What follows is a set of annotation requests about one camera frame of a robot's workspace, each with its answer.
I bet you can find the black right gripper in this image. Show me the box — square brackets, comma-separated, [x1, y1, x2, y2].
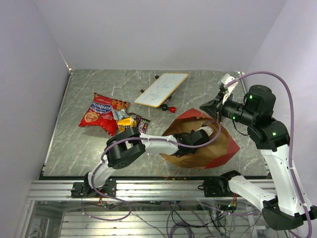
[200, 90, 257, 126]

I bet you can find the red brown paper bag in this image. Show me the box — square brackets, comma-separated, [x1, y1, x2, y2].
[161, 108, 240, 169]

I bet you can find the brown m&m's candy packet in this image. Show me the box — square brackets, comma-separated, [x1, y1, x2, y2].
[136, 115, 151, 133]

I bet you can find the yellow m&m's candy packet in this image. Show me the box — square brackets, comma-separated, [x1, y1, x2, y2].
[116, 118, 137, 127]

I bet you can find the white blue snack wrapper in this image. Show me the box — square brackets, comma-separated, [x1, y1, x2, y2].
[111, 109, 129, 121]

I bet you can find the red cookie snack bag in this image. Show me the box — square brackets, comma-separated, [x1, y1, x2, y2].
[78, 93, 131, 136]

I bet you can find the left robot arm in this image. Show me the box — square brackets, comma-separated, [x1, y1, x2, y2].
[79, 125, 213, 197]

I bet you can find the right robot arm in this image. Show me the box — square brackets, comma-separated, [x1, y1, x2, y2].
[200, 85, 317, 231]

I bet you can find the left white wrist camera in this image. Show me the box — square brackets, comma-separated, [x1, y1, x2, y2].
[197, 125, 213, 137]

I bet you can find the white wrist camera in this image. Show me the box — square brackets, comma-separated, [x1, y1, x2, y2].
[218, 73, 238, 105]
[197, 125, 213, 137]

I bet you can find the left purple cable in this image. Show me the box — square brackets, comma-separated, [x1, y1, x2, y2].
[90, 121, 221, 221]

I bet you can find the purple cable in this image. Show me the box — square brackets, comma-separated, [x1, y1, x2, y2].
[226, 70, 312, 238]
[90, 121, 221, 221]

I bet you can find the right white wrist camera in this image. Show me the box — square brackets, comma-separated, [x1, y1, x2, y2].
[218, 73, 238, 105]

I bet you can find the small whiteboard with yellow frame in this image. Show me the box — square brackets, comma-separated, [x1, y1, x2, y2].
[134, 73, 189, 108]

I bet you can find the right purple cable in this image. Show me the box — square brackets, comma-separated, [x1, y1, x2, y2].
[226, 70, 312, 238]

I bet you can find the aluminium mounting rail frame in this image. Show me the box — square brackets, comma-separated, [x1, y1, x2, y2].
[24, 176, 298, 238]

